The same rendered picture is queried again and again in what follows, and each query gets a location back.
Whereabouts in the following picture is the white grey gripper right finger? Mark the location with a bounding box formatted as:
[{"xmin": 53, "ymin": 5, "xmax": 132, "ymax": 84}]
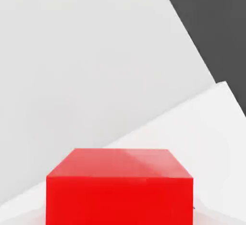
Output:
[{"xmin": 192, "ymin": 205, "xmax": 218, "ymax": 225}]

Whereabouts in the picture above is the white grey gripper left finger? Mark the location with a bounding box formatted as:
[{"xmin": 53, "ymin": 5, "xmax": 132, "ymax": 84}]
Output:
[{"xmin": 23, "ymin": 208, "xmax": 47, "ymax": 225}]

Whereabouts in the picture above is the small red cube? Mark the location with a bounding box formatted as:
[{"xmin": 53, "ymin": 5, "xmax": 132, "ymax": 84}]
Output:
[{"xmin": 46, "ymin": 148, "xmax": 194, "ymax": 225}]

